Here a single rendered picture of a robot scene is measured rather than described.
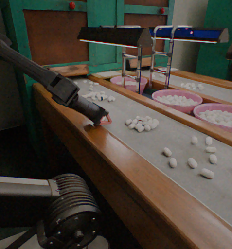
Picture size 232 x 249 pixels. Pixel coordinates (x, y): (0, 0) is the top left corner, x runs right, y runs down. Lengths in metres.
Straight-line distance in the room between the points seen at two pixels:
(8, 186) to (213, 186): 0.49
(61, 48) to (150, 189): 1.22
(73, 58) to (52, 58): 0.16
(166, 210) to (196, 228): 0.07
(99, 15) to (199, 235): 1.48
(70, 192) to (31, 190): 0.08
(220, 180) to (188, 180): 0.09
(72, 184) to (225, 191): 0.39
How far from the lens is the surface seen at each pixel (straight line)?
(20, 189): 0.44
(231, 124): 0.98
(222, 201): 0.57
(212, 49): 3.65
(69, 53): 1.54
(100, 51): 1.64
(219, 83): 1.56
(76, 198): 0.45
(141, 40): 0.83
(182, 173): 0.61
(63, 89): 0.66
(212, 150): 0.72
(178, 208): 0.48
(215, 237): 0.46
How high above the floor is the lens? 1.12
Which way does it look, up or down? 27 degrees down
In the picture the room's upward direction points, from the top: straight up
